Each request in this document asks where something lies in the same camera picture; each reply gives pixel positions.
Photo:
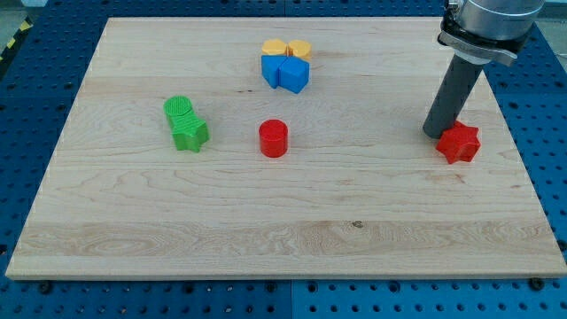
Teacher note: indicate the green cylinder block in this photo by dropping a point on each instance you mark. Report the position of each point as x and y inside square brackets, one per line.
[176, 109]

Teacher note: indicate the blue cube block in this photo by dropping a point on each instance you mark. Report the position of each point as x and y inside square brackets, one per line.
[294, 74]

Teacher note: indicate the blue angled block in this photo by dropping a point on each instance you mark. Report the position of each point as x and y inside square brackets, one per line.
[270, 69]

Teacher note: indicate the yellow cylinder block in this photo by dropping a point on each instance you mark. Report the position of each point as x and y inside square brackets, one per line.
[300, 49]

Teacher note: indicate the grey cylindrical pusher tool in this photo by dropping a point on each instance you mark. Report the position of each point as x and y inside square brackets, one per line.
[458, 82]

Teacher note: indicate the yellow hexagon block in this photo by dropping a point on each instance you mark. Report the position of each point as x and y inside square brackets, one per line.
[274, 47]

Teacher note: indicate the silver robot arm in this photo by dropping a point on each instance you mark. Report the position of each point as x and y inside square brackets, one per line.
[481, 31]

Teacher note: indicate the red star block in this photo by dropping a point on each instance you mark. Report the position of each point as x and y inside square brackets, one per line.
[459, 143]

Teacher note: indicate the red cylinder block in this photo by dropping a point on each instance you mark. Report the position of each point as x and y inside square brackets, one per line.
[273, 138]

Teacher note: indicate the green star block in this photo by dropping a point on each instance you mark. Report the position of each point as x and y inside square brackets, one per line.
[189, 132]

